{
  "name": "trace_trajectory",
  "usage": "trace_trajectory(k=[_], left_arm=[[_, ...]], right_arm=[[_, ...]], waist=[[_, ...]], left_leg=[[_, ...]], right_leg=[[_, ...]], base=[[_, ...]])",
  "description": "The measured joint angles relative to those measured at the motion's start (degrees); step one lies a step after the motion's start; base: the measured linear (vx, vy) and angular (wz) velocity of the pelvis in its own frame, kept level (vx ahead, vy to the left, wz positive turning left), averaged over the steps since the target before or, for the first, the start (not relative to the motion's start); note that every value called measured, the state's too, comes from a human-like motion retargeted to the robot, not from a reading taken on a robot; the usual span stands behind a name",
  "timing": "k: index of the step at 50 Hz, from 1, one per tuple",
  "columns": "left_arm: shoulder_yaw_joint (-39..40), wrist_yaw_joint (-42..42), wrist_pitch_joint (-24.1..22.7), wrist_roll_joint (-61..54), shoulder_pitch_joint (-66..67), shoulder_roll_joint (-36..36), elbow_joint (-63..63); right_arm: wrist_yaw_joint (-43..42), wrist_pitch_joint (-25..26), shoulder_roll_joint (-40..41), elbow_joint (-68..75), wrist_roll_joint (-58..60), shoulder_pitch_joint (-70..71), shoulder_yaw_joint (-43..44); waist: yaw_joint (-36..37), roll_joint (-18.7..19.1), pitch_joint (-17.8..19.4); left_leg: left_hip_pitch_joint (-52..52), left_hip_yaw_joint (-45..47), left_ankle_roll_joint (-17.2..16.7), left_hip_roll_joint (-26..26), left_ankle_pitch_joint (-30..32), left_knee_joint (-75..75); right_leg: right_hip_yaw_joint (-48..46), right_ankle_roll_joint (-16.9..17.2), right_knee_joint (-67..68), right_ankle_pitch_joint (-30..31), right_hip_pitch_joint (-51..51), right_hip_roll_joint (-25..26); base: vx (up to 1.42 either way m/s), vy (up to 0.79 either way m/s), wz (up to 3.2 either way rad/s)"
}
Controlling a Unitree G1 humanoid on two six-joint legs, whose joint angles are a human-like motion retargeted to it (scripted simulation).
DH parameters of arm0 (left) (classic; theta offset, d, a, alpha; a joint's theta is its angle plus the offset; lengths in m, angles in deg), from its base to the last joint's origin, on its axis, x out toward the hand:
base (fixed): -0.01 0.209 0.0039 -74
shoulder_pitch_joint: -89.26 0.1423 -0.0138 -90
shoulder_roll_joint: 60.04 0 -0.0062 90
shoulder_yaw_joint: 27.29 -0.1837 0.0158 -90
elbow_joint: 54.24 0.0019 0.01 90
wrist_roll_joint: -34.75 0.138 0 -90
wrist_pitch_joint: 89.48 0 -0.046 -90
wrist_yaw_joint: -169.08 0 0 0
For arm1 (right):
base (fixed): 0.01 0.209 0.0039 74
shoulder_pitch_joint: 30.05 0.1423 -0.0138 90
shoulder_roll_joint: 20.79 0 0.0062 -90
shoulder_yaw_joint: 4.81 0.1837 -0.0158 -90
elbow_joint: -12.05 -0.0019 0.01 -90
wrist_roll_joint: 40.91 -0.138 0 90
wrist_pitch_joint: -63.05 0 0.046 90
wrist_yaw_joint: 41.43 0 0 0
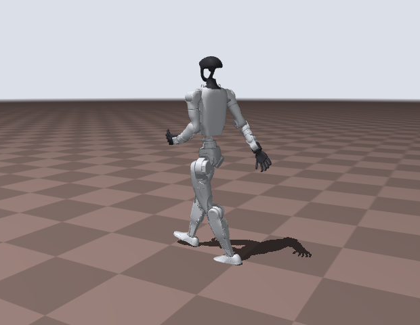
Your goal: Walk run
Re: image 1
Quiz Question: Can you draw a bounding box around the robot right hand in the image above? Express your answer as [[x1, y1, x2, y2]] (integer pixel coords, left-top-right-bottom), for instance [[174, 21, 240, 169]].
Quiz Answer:
[[252, 142, 272, 172]]

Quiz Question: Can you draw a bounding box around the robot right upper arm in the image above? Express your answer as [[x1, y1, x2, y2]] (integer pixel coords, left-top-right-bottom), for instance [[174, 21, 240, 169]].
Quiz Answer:
[[225, 89, 246, 129]]

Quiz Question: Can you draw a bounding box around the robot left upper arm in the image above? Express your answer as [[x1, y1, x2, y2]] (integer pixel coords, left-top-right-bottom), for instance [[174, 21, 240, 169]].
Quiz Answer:
[[185, 89, 202, 133]]

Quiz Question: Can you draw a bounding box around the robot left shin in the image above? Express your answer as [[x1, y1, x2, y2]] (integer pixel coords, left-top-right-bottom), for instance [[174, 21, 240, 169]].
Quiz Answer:
[[206, 209, 234, 257]]

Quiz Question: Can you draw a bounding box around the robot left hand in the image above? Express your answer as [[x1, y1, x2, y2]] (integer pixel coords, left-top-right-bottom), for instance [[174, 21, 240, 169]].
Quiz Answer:
[[165, 129, 178, 145]]

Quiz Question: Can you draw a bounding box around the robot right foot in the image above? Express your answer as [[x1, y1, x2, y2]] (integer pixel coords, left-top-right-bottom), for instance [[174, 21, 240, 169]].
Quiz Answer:
[[173, 231, 199, 246]]

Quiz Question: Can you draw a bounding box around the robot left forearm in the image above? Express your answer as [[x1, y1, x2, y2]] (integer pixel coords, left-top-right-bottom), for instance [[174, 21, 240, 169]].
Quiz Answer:
[[172, 123, 194, 144]]

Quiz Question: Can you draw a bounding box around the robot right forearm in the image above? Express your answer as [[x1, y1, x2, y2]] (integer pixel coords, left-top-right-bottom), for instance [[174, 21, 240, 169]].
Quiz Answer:
[[240, 120, 258, 151]]

